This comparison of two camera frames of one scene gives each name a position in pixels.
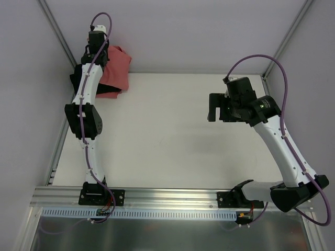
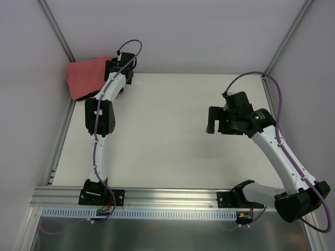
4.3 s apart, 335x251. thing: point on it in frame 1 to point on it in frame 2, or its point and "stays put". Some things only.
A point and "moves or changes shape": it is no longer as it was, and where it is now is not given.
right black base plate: [236, 200] stays put
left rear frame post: [57, 31] stays put
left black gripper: [96, 40] to [111, 67]
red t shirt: [116, 71] moves or changes shape
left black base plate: [101, 197] stays put
